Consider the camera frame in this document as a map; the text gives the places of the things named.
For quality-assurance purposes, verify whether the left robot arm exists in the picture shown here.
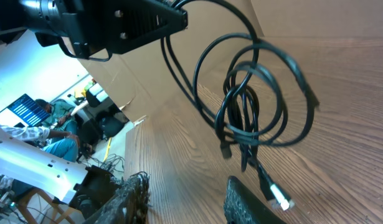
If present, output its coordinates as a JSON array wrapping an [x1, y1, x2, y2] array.
[[0, 0, 187, 223]]

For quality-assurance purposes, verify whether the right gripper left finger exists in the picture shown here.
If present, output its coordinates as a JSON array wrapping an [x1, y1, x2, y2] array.
[[91, 171, 150, 224]]

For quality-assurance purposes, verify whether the seated person green shirt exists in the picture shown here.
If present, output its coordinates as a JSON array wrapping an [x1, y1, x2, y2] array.
[[35, 99, 79, 135]]

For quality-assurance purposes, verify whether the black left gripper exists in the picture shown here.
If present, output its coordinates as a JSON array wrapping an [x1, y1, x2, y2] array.
[[0, 0, 112, 62]]

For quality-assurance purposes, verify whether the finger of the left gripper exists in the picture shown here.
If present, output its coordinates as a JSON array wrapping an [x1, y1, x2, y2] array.
[[105, 0, 188, 55]]

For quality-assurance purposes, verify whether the person in patterned shirt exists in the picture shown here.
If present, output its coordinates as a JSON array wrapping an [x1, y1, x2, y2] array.
[[0, 119, 82, 194]]

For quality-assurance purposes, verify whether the dark monitor with stripes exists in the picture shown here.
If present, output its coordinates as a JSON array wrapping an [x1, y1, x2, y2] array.
[[7, 93, 50, 126]]

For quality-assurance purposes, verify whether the black multi-connector cable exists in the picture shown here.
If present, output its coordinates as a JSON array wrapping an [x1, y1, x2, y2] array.
[[159, 0, 320, 212]]

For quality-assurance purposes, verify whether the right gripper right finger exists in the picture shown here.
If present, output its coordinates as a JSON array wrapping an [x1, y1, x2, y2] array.
[[223, 175, 285, 224]]

